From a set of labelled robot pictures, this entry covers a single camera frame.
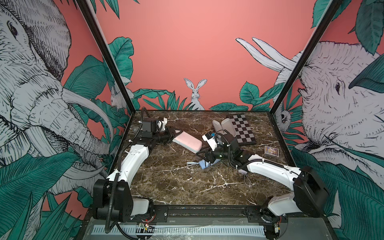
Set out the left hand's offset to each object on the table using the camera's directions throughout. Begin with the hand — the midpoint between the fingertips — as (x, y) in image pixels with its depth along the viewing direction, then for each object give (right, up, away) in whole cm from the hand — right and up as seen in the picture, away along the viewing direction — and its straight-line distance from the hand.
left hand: (182, 130), depth 79 cm
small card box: (+57, -14, +17) cm, 61 cm away
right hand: (+8, -11, -3) cm, 14 cm away
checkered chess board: (+42, -4, +25) cm, 49 cm away
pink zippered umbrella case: (+3, -6, -3) cm, 8 cm away
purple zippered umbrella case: (+30, +1, +31) cm, 43 cm away
